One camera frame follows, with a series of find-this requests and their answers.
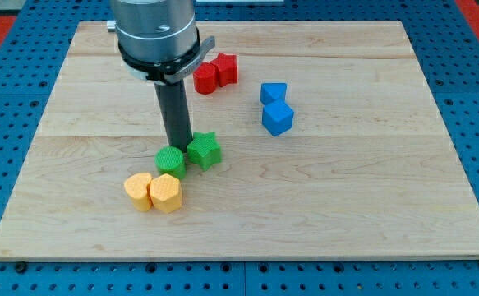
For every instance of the yellow heart block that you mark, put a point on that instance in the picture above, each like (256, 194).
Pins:
(137, 188)

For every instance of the blue cube block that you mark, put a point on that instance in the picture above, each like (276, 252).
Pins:
(277, 117)

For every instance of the yellow hexagon block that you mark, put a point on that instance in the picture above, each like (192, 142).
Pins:
(166, 193)

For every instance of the green cylinder block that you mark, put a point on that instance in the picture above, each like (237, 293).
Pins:
(170, 160)

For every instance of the wooden board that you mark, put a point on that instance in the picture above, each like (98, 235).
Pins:
(367, 172)

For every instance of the red cylinder block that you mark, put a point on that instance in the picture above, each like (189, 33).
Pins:
(205, 78)

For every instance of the black clamp with grey lever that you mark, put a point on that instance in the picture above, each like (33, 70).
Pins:
(166, 60)

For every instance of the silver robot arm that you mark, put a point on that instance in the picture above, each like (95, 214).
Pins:
(157, 37)

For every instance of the red star block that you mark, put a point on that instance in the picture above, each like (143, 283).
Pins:
(226, 68)

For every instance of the blue triangle block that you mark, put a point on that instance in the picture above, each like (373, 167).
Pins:
(272, 91)

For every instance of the green star block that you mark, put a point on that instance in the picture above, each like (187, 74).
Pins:
(204, 150)

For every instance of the black pusher rod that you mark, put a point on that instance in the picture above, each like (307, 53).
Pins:
(172, 100)

